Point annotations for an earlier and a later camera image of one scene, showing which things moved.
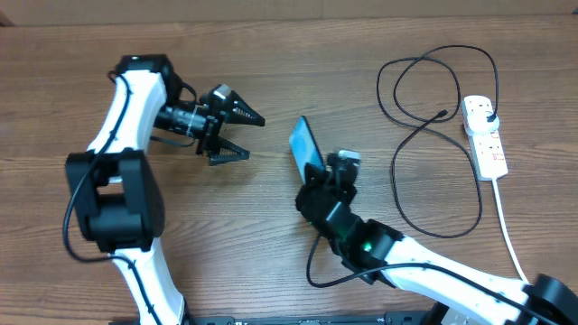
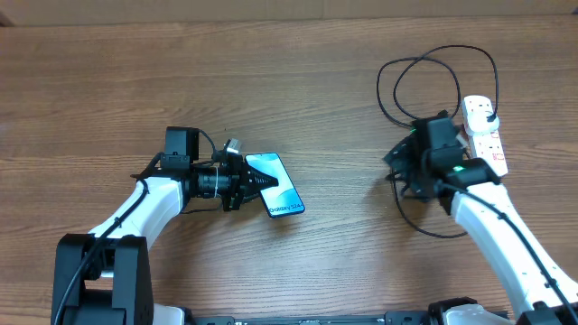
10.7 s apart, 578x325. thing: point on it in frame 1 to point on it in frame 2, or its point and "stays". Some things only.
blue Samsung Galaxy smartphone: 304,147 to 284,199
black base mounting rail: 344,319 stays
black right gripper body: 347,199 to 408,166
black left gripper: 215,124 to 256,181
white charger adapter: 481,118 stays
